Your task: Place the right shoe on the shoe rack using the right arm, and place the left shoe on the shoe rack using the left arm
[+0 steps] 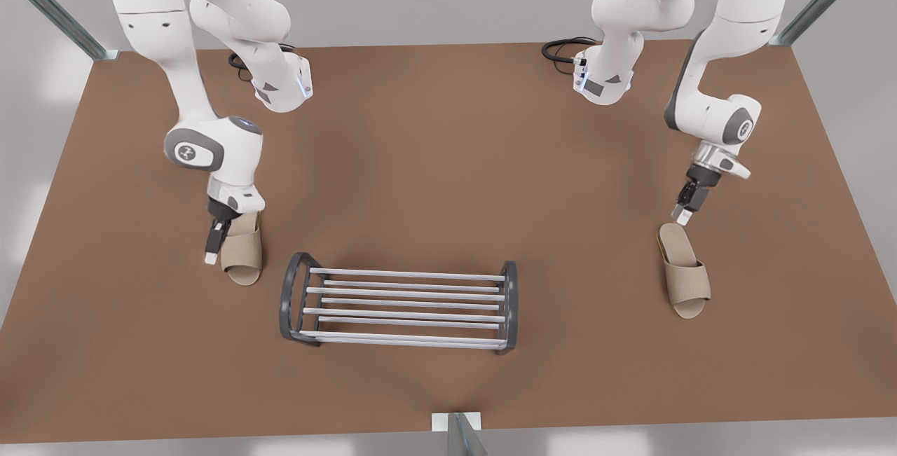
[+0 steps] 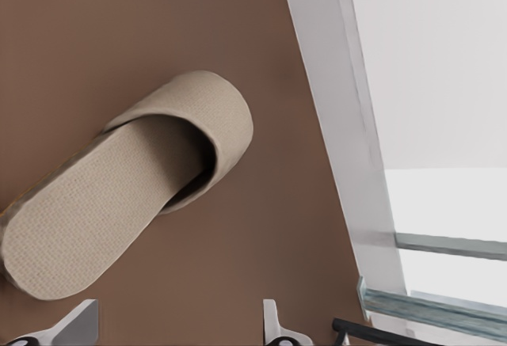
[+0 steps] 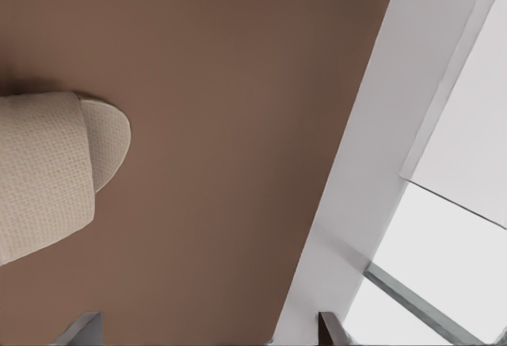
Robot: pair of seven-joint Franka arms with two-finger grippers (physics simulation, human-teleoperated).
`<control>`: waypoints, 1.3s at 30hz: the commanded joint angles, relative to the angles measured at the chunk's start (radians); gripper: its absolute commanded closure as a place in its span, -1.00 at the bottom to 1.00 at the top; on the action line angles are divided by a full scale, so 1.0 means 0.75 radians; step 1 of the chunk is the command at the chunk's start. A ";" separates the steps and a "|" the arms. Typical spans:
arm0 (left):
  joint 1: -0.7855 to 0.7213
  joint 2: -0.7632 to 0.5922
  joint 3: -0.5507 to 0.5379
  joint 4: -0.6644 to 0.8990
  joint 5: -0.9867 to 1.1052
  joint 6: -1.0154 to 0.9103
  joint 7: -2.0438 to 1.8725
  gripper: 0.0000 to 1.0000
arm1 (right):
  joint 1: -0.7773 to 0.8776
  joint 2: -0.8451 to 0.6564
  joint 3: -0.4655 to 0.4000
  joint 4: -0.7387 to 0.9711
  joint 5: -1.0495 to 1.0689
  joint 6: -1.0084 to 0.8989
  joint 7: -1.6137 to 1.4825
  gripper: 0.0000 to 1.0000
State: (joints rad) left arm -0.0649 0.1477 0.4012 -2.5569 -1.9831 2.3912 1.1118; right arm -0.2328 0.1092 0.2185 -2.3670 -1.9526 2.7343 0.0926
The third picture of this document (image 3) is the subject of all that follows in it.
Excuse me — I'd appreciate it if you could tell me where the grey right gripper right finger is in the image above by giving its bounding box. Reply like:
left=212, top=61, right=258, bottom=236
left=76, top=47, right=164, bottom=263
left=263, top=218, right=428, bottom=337
left=318, top=311, right=349, bottom=346

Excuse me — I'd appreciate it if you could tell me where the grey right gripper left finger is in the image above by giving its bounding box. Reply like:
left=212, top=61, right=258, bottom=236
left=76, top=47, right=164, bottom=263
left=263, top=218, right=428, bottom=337
left=53, top=311, right=103, bottom=346

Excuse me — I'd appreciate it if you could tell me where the beige woven slipper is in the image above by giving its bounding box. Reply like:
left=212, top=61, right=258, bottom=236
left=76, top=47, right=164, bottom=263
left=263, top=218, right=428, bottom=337
left=0, top=90, right=132, bottom=267

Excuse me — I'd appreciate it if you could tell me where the silver frame post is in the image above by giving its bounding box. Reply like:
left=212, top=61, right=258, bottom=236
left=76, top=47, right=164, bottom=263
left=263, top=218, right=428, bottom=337
left=363, top=261, right=487, bottom=346

